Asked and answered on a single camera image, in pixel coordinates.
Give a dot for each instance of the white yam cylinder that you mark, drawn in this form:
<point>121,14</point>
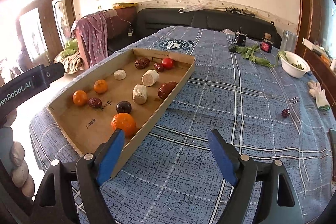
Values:
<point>150,77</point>

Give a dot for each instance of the dark small plum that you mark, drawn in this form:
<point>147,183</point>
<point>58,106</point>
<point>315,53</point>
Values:
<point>285,113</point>

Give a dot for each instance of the white bowl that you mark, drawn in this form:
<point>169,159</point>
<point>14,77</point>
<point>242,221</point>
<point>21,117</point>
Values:
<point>293,64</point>

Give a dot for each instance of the large red date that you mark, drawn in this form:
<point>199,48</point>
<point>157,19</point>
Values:
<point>165,89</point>

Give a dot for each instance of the red tomato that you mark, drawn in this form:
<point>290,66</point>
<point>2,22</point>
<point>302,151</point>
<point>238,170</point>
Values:
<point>167,63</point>

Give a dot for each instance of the black sofa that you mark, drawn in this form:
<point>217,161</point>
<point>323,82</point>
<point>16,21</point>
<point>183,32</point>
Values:
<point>149,21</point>

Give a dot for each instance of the clear glass jar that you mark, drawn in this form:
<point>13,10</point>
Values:
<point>289,41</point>

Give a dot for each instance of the cardboard tray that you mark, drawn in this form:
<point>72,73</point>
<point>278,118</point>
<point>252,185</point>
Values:
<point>129,92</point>

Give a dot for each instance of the black small device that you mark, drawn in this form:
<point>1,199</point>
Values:
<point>240,38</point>

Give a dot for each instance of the large dark date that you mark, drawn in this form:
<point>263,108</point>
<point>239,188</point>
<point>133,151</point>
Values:
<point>142,63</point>

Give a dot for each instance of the orange mandarin in tray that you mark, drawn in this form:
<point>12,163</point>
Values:
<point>100,86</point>

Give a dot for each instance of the green leafy vegetable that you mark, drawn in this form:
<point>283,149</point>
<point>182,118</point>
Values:
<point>248,53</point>

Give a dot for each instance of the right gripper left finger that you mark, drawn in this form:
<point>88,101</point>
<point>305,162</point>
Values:
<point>55,202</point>

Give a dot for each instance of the small white yam chunk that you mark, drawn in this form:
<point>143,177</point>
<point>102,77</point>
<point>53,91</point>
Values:
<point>119,74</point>

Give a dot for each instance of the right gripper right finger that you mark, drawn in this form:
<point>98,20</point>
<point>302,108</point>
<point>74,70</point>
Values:
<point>278,201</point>

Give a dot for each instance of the brown armchair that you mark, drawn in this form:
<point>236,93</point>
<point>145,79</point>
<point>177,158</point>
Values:
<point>120,32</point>

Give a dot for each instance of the purple cloth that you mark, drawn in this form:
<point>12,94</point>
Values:
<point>91,34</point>

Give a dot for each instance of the orange mandarin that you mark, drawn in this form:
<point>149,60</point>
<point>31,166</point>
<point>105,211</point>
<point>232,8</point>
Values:
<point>80,98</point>
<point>126,123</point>
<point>100,86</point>

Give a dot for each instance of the left gloved hand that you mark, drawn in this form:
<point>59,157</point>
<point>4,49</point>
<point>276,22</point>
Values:
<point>13,158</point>

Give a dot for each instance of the white glove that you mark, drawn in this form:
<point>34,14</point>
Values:
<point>319,95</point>

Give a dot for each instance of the red labelled jar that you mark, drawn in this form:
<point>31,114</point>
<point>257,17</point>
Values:
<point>266,44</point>

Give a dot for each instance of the long white yam piece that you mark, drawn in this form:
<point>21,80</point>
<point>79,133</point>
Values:
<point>140,94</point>

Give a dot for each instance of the wooden door frame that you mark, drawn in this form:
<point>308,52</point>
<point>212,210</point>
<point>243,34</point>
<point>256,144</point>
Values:
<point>33,32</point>

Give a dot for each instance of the blue plaid tablecloth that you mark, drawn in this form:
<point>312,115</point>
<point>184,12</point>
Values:
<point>173,178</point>

